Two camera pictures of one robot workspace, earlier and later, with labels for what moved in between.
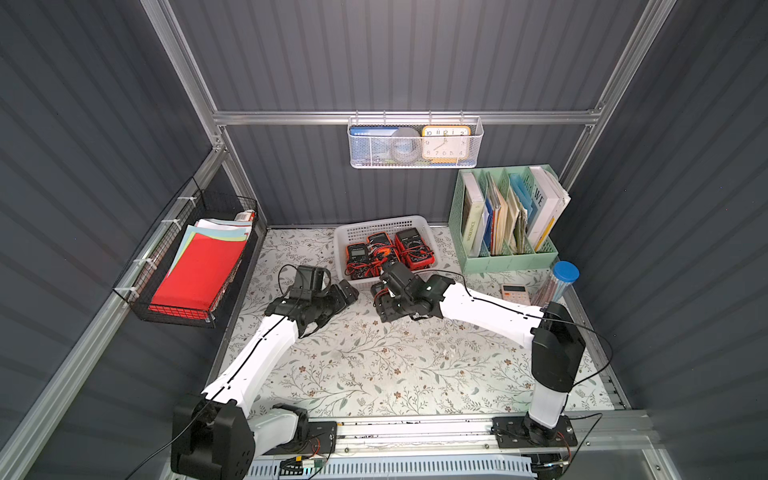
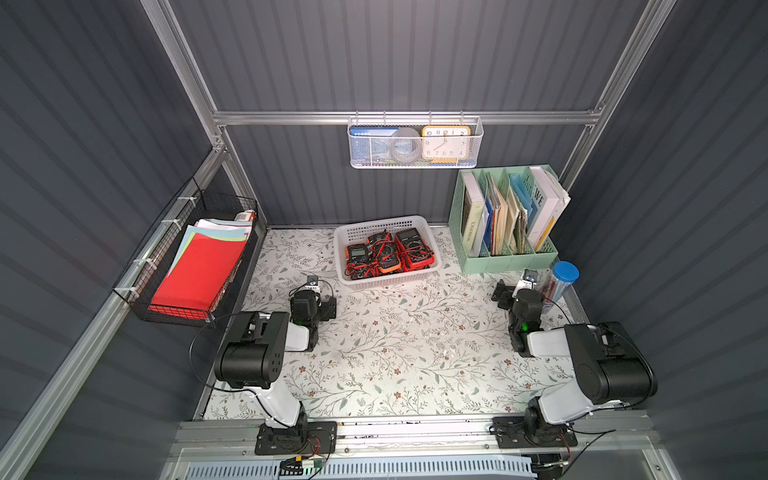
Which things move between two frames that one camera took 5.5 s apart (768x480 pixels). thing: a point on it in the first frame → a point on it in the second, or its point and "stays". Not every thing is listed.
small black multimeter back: x=378 y=290 → x=380 y=237
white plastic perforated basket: x=363 y=250 stays
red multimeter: x=414 y=250 stays
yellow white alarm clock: x=446 y=143 stays
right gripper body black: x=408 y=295 → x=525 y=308
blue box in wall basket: x=369 y=146 stays
